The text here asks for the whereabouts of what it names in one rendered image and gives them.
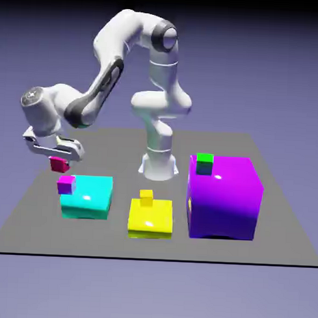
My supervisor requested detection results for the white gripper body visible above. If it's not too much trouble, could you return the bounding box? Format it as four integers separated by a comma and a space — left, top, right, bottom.
21, 125, 86, 163

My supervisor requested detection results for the small red cube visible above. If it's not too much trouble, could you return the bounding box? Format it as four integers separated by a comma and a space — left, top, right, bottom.
48, 155, 72, 174

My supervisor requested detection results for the small magenta cube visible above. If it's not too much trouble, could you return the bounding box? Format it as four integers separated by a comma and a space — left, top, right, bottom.
55, 174, 77, 196

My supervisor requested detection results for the small yellow cube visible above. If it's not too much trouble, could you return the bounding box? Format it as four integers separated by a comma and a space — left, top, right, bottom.
139, 189, 154, 208

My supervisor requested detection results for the small green cube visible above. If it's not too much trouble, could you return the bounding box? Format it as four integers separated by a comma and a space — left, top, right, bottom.
195, 152, 215, 176

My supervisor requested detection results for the large cyan box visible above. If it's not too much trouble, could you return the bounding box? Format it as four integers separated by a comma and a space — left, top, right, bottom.
59, 173, 114, 221

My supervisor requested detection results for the large yellow box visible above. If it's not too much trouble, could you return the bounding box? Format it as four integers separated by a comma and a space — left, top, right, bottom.
126, 197, 175, 241

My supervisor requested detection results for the large purple box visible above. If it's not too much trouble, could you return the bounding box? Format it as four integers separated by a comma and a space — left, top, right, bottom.
184, 153, 266, 242

